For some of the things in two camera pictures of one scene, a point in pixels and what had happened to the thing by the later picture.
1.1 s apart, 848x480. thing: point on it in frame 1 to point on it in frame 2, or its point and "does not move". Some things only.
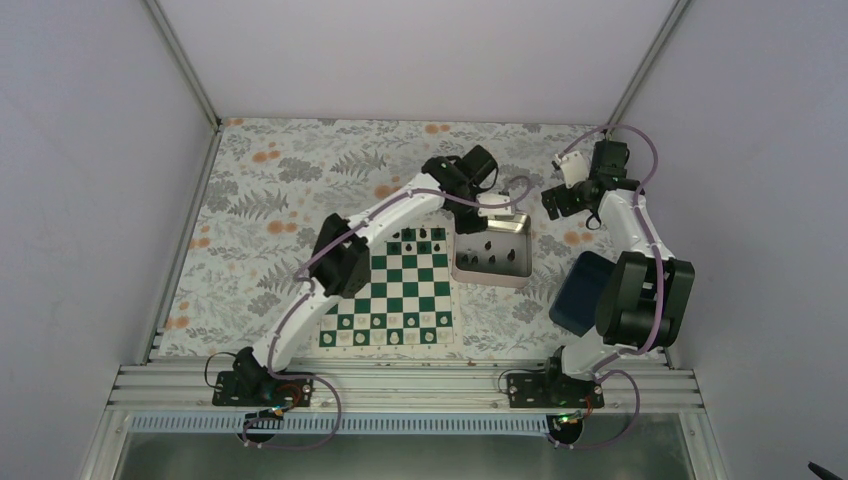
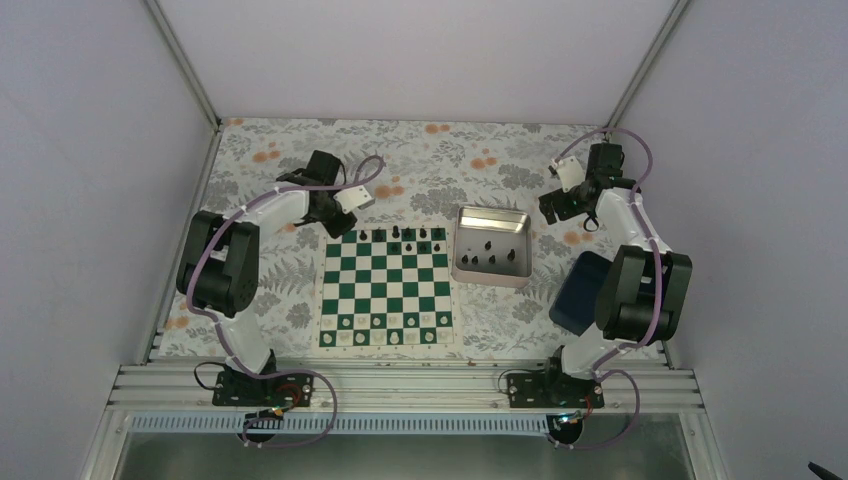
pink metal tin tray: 499,255 does not move
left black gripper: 465,226 to 336,229
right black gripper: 566,208 does not move
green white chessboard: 410,305 does not move
